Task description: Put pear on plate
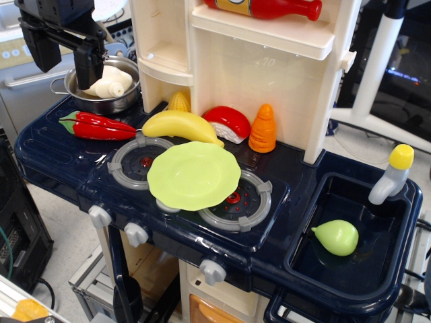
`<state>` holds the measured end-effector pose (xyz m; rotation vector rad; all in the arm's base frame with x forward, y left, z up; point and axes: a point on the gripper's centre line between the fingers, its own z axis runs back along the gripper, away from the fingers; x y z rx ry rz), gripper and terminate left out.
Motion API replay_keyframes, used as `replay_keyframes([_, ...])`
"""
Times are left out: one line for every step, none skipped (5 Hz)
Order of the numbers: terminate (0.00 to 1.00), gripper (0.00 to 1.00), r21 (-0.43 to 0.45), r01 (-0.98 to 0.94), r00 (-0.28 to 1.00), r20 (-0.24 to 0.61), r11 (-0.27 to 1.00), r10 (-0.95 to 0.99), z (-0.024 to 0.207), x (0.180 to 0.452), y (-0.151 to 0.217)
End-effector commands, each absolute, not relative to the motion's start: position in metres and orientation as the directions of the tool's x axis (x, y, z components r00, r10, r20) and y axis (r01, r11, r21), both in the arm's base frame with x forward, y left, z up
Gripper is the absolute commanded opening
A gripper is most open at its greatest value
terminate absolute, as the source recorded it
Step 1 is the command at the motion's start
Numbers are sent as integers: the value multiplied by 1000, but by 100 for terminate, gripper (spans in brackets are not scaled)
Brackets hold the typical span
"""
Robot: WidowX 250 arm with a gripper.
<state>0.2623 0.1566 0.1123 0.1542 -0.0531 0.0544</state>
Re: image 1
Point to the grey toy dishwasher unit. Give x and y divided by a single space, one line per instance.
25 89

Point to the yellow toy corn cob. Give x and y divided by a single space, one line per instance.
179 101

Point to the white pipe stand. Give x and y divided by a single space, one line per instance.
359 115

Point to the yellow toy banana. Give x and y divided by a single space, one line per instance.
174 123

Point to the black computer tower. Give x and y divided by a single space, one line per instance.
26 245

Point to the light green toy plate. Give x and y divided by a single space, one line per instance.
193 176

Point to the red white toy sushi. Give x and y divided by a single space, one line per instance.
228 123

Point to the small steel pot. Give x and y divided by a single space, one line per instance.
96 105

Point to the orange toy carrot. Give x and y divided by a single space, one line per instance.
262 138

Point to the grey yellow toy faucet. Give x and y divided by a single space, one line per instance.
392 181

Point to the cream toy bottle in pot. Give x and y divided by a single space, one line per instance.
113 84

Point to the red toy ketchup bottle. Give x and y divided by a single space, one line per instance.
269 9

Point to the green toy pear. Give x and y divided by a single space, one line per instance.
339 237

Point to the red toy chili pepper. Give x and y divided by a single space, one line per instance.
86 125

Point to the navy cream toy kitchen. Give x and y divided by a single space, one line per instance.
293 225

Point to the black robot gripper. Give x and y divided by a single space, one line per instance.
38 18

